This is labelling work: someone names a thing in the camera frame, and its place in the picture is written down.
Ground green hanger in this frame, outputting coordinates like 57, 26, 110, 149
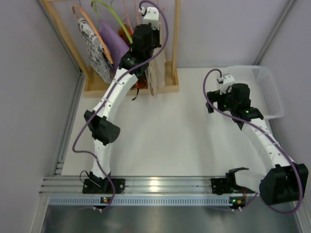
90, 0, 133, 44

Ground black white patterned garment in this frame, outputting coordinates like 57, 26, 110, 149
78, 17, 113, 83

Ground pink wire hanger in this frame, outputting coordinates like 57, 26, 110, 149
133, 0, 169, 34
122, 0, 134, 33

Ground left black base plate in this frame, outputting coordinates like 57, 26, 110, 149
82, 178, 125, 194

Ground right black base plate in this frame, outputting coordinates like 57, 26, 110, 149
210, 178, 232, 195

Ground wooden clothes rack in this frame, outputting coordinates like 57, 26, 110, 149
40, 0, 181, 98

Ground aluminium mounting rail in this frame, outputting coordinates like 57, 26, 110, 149
39, 175, 302, 195

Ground purple garment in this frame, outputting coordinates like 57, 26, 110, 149
98, 19, 129, 73

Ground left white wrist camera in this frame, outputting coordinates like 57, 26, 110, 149
138, 7, 160, 31

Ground orange hanger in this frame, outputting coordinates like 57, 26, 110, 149
72, 5, 113, 64

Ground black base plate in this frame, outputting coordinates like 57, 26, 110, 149
210, 178, 232, 195
82, 178, 125, 194

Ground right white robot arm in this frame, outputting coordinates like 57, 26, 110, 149
206, 83, 309, 205

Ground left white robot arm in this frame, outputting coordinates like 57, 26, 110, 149
83, 24, 161, 194

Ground perforated cable duct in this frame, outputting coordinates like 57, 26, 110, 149
49, 196, 245, 207

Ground white plastic basket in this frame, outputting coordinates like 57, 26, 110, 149
226, 66, 285, 120

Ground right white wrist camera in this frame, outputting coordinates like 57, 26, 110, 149
217, 74, 235, 94

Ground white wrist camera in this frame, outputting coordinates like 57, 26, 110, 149
217, 74, 235, 94
138, 7, 160, 31

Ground beige trousers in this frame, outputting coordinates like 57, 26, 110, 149
147, 51, 166, 95

